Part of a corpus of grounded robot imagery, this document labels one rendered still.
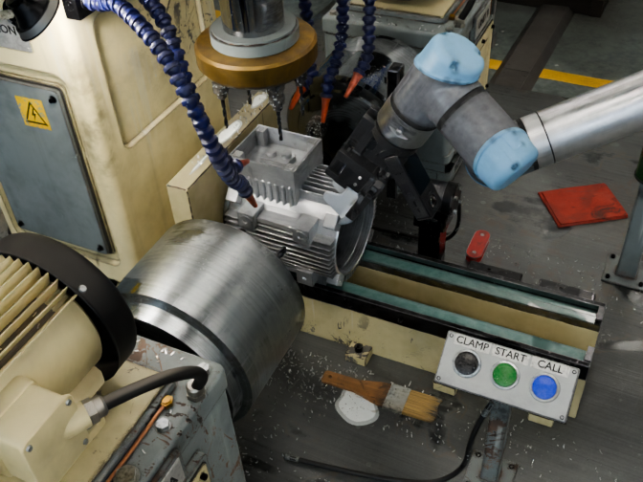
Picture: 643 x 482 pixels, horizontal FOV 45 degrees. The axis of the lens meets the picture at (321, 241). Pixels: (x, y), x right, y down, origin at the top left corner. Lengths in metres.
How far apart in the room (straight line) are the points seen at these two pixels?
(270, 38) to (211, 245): 0.30
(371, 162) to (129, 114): 0.40
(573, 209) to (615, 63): 2.35
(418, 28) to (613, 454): 0.85
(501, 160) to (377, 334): 0.50
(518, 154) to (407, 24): 0.70
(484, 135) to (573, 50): 3.15
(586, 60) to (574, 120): 2.92
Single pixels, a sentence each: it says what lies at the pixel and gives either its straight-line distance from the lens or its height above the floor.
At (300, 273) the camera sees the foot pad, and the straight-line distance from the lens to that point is 1.26.
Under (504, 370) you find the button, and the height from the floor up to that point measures 1.07.
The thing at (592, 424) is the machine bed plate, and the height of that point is 0.80.
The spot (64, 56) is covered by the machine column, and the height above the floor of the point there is 1.36.
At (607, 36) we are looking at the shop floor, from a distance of 4.24.
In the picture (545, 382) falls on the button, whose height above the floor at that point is 1.08.
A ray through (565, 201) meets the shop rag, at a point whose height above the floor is 0.81.
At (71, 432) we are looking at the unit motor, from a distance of 0.74.
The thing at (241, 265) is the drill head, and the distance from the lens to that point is 1.04.
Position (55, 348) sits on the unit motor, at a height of 1.31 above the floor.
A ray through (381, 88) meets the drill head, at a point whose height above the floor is 1.15.
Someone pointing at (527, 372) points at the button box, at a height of 1.07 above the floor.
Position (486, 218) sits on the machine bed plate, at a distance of 1.66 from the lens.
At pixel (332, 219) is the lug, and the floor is 1.09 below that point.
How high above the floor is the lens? 1.85
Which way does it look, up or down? 41 degrees down
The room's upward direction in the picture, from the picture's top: 4 degrees counter-clockwise
